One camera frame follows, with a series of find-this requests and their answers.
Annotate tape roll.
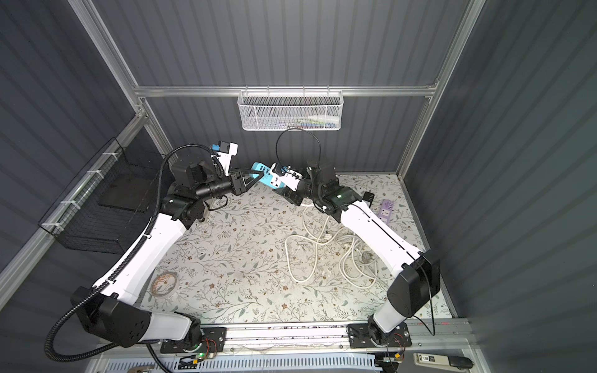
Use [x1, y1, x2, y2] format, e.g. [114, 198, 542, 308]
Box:
[149, 272, 179, 298]

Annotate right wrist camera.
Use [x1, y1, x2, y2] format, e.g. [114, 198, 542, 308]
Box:
[270, 162, 303, 191]

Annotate black power strip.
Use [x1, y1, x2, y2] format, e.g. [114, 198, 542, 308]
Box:
[362, 191, 375, 207]

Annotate white cord of black strip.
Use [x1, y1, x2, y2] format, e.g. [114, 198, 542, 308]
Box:
[333, 223, 388, 276]

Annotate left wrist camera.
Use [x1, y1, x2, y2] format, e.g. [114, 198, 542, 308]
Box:
[211, 141, 238, 177]

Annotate white label device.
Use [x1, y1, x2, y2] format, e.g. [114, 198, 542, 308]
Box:
[414, 353, 474, 372]

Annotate purple power strip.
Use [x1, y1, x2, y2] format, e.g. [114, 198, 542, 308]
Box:
[378, 199, 394, 224]

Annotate markers in white basket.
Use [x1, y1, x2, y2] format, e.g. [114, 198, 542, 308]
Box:
[274, 114, 340, 131]

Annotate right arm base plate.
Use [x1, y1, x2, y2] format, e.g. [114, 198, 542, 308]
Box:
[345, 323, 412, 349]

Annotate white slotted cable duct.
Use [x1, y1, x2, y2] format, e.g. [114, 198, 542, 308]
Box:
[104, 353, 383, 373]

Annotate black wire basket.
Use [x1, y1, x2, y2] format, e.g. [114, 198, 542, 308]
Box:
[39, 132, 163, 255]

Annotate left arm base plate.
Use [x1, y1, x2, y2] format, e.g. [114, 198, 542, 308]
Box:
[160, 327, 228, 354]

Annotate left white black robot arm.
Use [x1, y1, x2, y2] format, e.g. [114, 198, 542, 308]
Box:
[69, 155, 264, 350]

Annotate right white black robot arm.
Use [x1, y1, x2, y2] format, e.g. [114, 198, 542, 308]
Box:
[271, 162, 440, 346]

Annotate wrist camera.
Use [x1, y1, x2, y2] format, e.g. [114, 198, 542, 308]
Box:
[211, 141, 238, 177]
[270, 162, 303, 191]

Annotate white wire mesh basket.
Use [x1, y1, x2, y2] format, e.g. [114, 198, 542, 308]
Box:
[237, 91, 345, 131]

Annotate teal power strip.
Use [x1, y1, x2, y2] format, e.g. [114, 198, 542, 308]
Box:
[251, 163, 285, 189]

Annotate black corrugated cable hose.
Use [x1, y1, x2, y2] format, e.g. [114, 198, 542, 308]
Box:
[44, 143, 220, 373]

